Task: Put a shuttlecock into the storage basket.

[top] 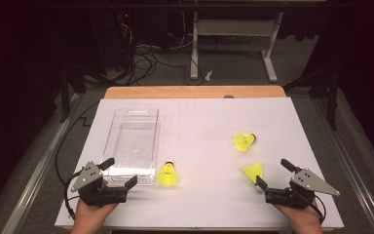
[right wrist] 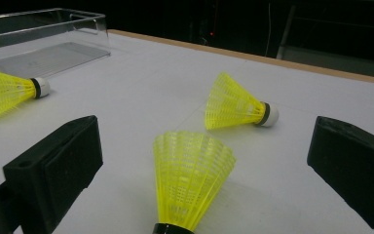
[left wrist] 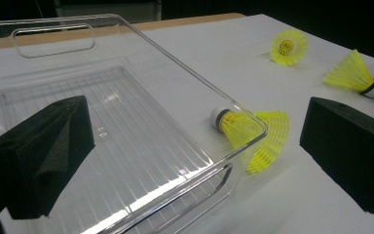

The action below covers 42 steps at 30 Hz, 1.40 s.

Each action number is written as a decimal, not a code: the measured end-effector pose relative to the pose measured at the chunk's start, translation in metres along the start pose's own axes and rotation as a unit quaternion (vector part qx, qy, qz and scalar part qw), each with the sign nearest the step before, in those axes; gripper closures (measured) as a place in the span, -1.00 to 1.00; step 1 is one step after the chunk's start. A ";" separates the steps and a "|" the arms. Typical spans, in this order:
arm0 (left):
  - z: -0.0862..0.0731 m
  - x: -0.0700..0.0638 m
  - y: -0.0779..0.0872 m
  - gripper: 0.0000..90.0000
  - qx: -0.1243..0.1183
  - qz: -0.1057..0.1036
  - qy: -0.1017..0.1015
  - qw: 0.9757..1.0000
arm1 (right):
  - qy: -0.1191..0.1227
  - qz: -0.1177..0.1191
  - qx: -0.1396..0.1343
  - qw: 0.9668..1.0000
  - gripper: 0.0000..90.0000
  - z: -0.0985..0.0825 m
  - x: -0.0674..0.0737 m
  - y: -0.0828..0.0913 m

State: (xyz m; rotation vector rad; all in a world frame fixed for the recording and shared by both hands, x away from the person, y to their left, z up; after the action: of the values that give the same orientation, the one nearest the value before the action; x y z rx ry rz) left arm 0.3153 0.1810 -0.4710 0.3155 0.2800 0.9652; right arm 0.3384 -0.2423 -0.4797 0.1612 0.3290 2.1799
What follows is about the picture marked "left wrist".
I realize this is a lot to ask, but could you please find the yellow plastic shuttlecock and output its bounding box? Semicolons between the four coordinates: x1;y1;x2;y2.
209;105;291;175
322;49;374;99
269;28;309;67

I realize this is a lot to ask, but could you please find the clear plastic box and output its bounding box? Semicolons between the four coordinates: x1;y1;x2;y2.
0;13;269;234

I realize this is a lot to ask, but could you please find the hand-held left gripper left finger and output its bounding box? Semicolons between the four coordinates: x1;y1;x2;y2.
0;95;95;220

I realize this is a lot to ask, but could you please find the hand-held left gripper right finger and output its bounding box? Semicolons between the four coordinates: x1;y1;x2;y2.
299;96;374;215

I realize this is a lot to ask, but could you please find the white table cover sheet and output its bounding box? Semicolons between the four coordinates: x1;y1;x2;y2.
0;13;374;234

